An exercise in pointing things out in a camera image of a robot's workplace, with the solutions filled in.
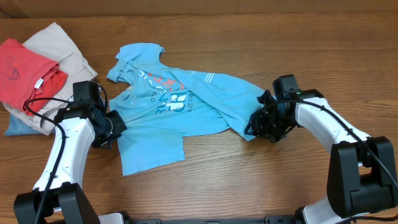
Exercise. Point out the red folded t-shirt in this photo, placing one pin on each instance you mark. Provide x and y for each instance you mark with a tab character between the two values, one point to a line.
26	75

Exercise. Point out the beige folded trousers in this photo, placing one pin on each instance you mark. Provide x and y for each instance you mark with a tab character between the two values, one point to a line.
54	43

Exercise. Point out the light blue printed t-shirt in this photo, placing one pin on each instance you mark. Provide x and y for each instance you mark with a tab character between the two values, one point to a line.
163	105

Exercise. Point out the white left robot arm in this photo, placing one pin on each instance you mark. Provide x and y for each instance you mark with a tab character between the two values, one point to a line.
59	188

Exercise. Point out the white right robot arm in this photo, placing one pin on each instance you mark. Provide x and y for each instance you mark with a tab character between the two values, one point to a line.
362	177

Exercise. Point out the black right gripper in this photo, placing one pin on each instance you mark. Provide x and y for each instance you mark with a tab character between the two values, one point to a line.
260	129

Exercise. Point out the blue folded jeans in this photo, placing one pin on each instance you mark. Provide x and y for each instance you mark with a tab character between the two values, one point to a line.
18	128

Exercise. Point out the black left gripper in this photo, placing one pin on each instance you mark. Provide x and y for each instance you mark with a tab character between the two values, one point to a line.
120	126

